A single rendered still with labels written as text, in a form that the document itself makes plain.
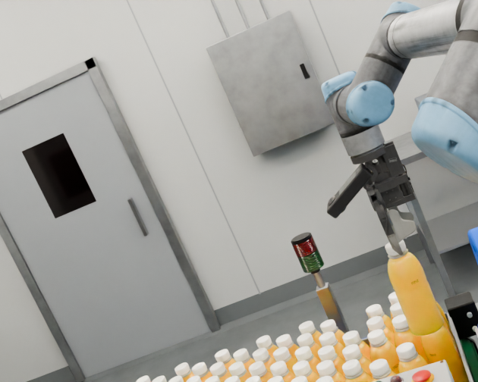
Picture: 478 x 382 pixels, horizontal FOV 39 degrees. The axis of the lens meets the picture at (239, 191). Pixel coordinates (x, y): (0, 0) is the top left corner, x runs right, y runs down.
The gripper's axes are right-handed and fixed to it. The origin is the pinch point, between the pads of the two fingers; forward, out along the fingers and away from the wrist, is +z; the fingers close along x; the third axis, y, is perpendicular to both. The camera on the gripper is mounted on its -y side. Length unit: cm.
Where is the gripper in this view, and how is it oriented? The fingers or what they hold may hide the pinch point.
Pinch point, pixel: (394, 246)
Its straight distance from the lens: 138.5
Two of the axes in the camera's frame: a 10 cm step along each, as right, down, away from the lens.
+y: 9.0, -3.6, -2.4
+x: 1.5, -2.5, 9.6
